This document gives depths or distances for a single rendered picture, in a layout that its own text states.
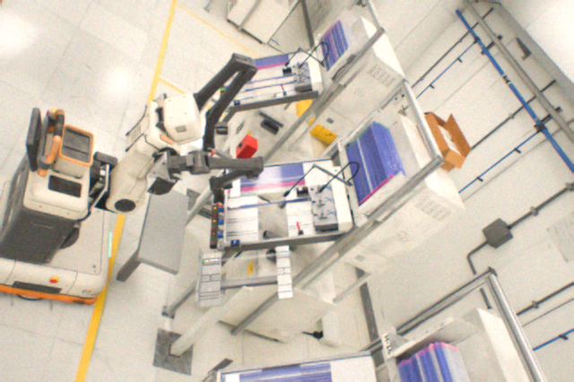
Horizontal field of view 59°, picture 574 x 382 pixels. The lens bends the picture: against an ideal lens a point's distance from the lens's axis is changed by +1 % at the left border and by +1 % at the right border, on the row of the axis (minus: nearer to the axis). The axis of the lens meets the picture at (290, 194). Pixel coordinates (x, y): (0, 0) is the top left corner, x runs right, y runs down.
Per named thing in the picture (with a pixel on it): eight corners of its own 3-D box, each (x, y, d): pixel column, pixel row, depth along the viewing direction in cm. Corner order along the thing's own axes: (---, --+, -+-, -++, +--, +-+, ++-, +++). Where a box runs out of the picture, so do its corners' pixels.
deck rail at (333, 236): (225, 253, 291) (223, 247, 287) (225, 250, 293) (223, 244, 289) (346, 239, 290) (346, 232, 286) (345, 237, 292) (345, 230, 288)
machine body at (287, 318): (205, 321, 339) (258, 273, 307) (211, 243, 389) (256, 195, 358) (282, 346, 368) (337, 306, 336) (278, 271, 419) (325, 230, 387)
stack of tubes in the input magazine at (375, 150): (358, 204, 276) (393, 174, 262) (344, 148, 313) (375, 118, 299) (375, 213, 282) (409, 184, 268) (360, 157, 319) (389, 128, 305)
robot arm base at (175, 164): (166, 149, 230) (167, 168, 223) (184, 147, 232) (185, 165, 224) (169, 162, 237) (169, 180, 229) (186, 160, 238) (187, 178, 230)
